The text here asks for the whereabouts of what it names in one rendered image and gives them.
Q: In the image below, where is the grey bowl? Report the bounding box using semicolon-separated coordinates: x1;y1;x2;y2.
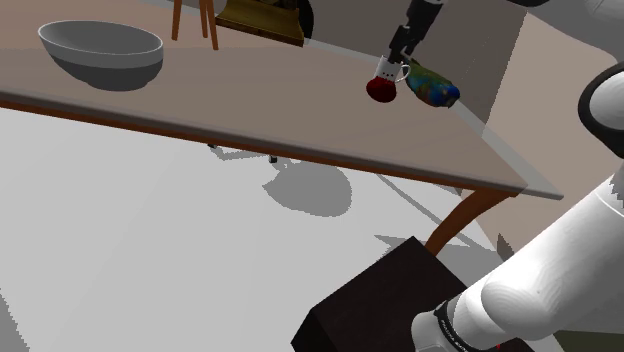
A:
37;19;165;93

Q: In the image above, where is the blue and green toy figure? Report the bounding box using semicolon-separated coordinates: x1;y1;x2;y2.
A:
403;58;462;110

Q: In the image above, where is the yellow-brown wooden furniture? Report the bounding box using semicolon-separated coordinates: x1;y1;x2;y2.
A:
214;0;306;48

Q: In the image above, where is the wooden table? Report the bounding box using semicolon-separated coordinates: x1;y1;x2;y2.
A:
0;0;565;258

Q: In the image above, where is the wooden chair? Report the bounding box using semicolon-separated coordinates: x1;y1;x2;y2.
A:
170;0;220;52

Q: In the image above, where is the white and red mug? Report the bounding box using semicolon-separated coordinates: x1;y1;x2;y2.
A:
365;54;412;104

